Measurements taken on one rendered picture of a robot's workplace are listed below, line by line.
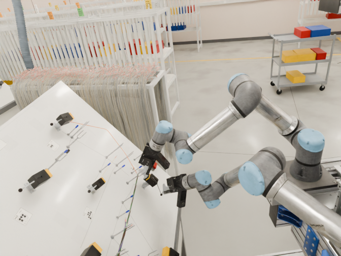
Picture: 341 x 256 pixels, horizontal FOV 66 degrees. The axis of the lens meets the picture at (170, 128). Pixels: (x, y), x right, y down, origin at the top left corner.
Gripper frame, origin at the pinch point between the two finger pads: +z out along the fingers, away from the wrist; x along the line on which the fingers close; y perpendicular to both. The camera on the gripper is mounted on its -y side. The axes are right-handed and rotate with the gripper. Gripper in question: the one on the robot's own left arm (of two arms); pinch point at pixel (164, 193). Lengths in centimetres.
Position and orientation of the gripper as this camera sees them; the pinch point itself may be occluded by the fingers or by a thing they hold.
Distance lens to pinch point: 155.6
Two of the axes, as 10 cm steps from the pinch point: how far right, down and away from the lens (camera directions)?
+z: -6.3, 3.5, 6.9
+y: -2.1, -9.3, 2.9
